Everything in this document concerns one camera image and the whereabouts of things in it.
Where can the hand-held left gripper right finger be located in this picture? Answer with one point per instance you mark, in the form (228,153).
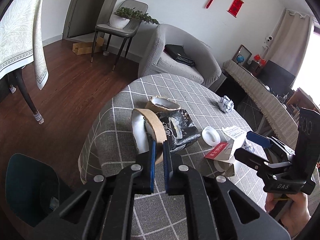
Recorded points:
(167,165)

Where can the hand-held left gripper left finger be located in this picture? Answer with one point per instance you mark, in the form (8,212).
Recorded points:
(151,165)

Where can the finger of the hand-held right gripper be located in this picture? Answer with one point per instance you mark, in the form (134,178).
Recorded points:
(250,157)
(257,138)

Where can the small grey paper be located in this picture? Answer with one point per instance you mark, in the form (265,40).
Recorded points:
(249,147)

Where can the white paper leaflet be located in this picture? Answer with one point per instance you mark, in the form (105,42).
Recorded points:
(233,132)

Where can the red and white package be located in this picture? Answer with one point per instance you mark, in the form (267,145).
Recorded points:
(220,150)

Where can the black packet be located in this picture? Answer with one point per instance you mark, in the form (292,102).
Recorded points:
(185,132)

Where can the smooth cardboard tape core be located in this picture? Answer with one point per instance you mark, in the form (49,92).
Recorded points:
(155,125)

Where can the paper ball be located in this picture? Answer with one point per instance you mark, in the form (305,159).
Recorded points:
(226,104)

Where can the white tape roll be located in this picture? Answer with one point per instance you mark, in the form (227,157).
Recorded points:
(206,136)

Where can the dark teal trash bin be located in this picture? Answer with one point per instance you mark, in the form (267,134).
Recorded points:
(22,180)

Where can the person's right hand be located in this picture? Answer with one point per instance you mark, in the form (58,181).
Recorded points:
(297,215)

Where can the round table, grey checked cloth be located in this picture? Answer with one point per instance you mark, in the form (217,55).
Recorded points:
(120,140)

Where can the wooden shelf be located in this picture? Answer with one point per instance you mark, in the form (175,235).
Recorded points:
(303,100)

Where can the black monitor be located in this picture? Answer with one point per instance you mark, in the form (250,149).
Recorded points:
(277,77)

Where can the brown wooden box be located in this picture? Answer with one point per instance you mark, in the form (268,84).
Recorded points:
(255,68)

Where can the small red flags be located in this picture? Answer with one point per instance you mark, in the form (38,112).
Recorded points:
(260,58)

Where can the small blue globe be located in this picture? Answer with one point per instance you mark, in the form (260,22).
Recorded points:
(241,59)

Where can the beige curtain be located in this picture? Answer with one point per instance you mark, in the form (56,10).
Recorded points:
(290,42)

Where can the black leather bag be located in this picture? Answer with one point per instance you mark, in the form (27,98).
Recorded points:
(178,52)

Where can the grey armchair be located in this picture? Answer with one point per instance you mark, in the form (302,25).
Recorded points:
(160,45)

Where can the flat cardboard box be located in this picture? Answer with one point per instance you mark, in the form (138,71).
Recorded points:
(82,50)

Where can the grey dining chair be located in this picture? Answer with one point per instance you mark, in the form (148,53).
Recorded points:
(117,28)

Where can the potted plant in white pot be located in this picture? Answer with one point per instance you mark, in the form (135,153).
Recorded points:
(118,22)

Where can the grey door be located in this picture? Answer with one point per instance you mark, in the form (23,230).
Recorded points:
(82,10)

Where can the wooden picture frame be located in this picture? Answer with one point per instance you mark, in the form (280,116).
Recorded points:
(243,51)

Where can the white security camera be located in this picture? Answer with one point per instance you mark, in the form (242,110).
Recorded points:
(269,40)

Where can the long red wall scroll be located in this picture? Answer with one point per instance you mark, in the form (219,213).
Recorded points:
(235,6)

